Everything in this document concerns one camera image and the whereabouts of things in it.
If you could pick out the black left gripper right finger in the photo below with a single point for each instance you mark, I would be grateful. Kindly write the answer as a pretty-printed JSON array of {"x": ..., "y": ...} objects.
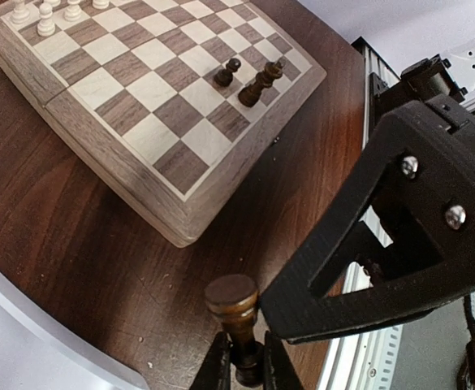
[{"x": 278, "y": 371}]

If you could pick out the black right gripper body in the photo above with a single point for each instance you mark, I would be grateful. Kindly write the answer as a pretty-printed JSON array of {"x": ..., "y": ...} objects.
[{"x": 421, "y": 81}]

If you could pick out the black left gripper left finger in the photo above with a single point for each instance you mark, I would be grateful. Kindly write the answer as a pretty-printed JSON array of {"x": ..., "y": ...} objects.
[{"x": 215, "y": 370}]

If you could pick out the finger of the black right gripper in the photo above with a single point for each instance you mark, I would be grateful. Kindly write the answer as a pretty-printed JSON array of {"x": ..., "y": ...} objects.
[{"x": 432, "y": 146}]

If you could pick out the dark chess piece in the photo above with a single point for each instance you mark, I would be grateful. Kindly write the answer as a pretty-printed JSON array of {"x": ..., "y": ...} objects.
[
  {"x": 232, "y": 300},
  {"x": 251, "y": 94}
]

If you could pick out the white plastic compartment tray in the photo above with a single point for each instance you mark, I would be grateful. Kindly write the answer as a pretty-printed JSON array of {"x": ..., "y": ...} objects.
[{"x": 38, "y": 352}]

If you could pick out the dark pawn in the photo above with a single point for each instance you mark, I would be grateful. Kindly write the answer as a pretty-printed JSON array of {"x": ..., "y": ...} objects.
[{"x": 225, "y": 76}]

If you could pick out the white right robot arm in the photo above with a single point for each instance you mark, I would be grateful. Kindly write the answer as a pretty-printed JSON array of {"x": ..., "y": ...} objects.
[{"x": 398, "y": 240}]

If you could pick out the wooden chessboard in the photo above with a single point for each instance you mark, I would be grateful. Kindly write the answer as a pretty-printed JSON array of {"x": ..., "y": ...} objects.
[{"x": 130, "y": 89}]

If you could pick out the white pawn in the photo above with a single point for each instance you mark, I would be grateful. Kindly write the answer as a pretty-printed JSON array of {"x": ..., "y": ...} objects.
[
  {"x": 72, "y": 11},
  {"x": 20, "y": 13},
  {"x": 46, "y": 26},
  {"x": 100, "y": 4}
]

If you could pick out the aluminium front rail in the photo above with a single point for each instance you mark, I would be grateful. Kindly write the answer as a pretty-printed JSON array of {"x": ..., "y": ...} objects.
[{"x": 366, "y": 358}]

